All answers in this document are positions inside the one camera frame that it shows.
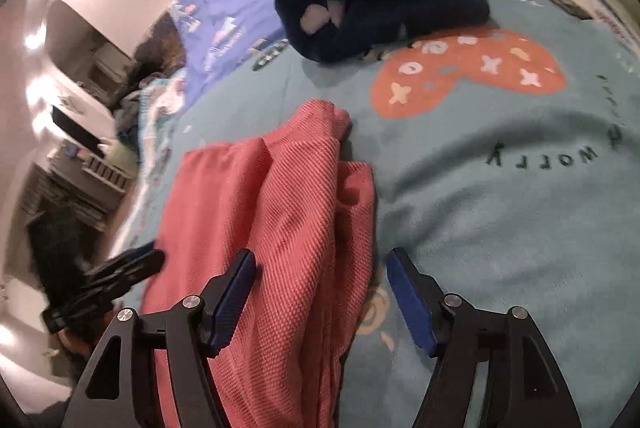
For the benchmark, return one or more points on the green pillow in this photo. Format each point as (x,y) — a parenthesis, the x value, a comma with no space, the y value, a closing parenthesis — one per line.
(120,153)

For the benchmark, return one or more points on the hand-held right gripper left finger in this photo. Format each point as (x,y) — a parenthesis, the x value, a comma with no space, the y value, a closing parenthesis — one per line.
(232,303)

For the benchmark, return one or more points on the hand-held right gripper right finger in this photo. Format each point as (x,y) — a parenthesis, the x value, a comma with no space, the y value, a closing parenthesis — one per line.
(410,303)

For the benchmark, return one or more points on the teal printed blanket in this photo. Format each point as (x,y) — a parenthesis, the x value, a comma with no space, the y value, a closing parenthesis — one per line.
(500,218)

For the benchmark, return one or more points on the pink knit sweater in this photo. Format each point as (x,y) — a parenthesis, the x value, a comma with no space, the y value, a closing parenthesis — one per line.
(290,233)

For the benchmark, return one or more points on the pile of dark clothes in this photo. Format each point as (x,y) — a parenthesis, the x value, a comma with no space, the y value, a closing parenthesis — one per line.
(132,107)

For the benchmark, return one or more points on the purple tree-print sheet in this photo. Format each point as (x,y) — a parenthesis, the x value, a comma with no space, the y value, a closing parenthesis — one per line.
(240,7)

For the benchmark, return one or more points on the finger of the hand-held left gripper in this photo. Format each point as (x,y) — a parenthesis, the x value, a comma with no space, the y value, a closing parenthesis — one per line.
(80,310)
(130,268)

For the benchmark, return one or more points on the white shelf rack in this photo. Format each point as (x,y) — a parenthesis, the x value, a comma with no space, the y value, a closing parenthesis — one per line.
(105,173)

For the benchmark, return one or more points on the light patchwork quilt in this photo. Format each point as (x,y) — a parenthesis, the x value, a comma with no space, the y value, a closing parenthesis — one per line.
(165,97)

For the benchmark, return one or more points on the dark brown printed blanket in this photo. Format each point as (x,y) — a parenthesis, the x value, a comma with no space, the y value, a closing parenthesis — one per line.
(160,47)

